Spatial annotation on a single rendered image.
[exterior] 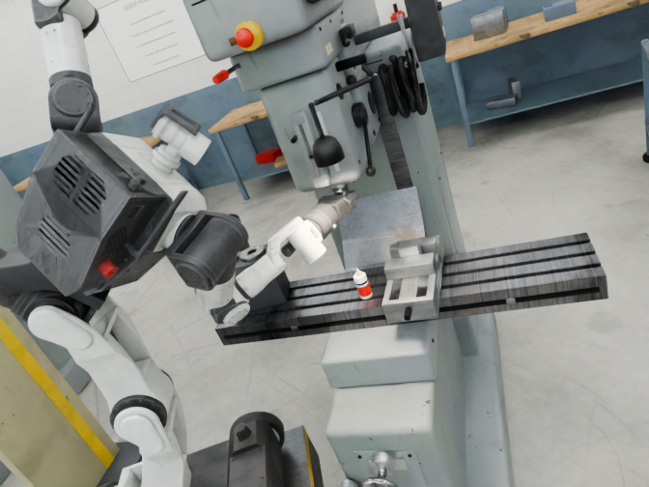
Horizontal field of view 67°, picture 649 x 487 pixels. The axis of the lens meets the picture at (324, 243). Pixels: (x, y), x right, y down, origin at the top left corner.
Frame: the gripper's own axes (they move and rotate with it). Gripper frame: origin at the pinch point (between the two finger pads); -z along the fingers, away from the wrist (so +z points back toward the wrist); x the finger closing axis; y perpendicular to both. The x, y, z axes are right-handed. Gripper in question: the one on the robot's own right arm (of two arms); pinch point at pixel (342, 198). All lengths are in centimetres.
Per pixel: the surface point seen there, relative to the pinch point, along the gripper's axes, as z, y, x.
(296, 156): 10.5, -19.1, 2.5
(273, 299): 13.6, 30.7, 32.7
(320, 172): 12.0, -14.1, -4.7
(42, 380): 54, 59, 163
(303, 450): 34, 84, 29
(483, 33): -366, 28, 64
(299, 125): 12.5, -27.9, -4.1
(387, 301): 15.2, 26.6, -14.5
